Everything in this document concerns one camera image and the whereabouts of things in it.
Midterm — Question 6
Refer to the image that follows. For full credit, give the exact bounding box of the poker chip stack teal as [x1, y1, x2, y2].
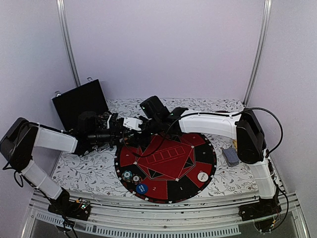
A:
[121, 171, 133, 182]

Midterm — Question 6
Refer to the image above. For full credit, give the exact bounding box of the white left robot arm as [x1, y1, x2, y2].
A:
[0, 112, 124, 215]

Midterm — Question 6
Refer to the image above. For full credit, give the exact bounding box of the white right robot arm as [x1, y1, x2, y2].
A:
[129, 96, 278, 216]

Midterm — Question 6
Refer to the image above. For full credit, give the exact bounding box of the floral table cloth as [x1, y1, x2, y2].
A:
[52, 98, 259, 200]

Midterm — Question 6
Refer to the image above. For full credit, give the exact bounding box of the aluminium frame post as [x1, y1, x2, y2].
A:
[243, 0, 272, 106]
[56, 0, 81, 87]

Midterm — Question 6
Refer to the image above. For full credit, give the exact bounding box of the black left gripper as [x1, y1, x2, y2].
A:
[88, 122, 133, 148]

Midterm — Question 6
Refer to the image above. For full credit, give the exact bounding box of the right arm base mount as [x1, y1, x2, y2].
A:
[238, 198, 282, 233]

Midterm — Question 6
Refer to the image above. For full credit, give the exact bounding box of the round red black poker mat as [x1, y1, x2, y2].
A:
[114, 133, 217, 204]

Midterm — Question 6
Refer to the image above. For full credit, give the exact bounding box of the left aluminium frame post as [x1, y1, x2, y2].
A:
[56, 0, 81, 87]

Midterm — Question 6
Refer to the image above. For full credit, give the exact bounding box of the blue playing card deck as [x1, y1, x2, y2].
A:
[221, 146, 240, 167]

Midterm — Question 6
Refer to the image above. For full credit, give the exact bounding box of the right aluminium frame post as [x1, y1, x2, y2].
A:
[243, 0, 272, 106]

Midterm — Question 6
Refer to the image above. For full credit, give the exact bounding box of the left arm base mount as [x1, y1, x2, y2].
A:
[48, 196, 91, 221]

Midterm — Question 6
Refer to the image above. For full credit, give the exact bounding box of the white dealer button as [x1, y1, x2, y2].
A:
[197, 172, 209, 182]

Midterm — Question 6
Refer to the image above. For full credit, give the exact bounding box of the poker chip stack red top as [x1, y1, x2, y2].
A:
[131, 175, 142, 185]

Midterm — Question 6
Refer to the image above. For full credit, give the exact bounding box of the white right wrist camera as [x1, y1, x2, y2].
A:
[123, 117, 143, 131]

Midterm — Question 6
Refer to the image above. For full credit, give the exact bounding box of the black poker chip case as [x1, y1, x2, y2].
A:
[51, 78, 117, 157]

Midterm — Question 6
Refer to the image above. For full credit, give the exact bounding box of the blue small blind button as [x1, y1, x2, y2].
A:
[136, 183, 148, 194]

